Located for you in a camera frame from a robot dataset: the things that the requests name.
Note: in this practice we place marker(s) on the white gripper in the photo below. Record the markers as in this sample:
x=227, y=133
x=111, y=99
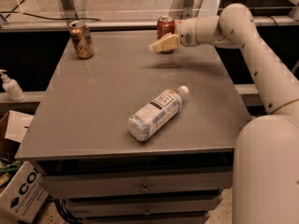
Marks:
x=186, y=32

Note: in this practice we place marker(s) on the red coke can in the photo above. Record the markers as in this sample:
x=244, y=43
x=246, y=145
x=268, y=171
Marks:
x=166, y=25

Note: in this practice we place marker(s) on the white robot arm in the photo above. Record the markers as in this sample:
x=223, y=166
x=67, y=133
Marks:
x=266, y=159

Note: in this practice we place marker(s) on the gold brown soda can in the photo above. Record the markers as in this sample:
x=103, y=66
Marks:
x=81, y=39

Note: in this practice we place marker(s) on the clear plastic water bottle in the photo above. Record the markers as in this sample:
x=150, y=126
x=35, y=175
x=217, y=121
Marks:
x=144, y=123

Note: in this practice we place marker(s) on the grey drawer cabinet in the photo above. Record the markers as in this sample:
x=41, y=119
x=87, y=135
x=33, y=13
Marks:
x=80, y=142

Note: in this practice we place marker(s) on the white pump dispenser bottle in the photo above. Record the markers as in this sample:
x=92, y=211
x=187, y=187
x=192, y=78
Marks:
x=11, y=87

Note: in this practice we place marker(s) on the white cardboard box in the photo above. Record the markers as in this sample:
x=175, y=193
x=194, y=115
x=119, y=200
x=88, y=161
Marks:
x=21, y=193

